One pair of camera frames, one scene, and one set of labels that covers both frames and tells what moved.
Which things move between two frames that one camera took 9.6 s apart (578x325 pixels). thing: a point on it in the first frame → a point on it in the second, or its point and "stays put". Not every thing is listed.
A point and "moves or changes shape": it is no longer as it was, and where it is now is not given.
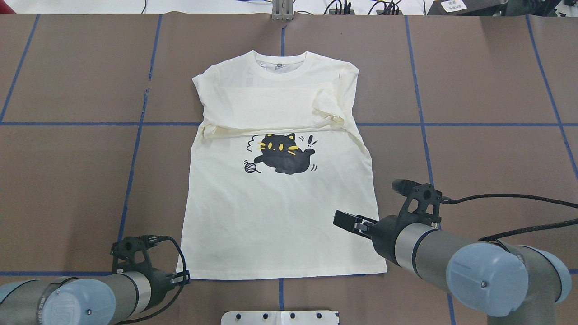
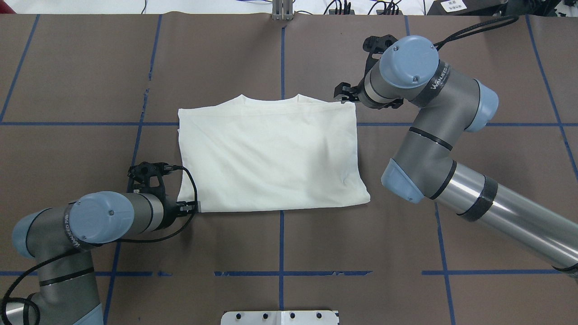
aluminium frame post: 282,10 stays put
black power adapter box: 466,7 stays put
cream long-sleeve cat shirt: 276,153 moves or changes shape
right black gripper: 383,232 → 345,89
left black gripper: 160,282 → 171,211
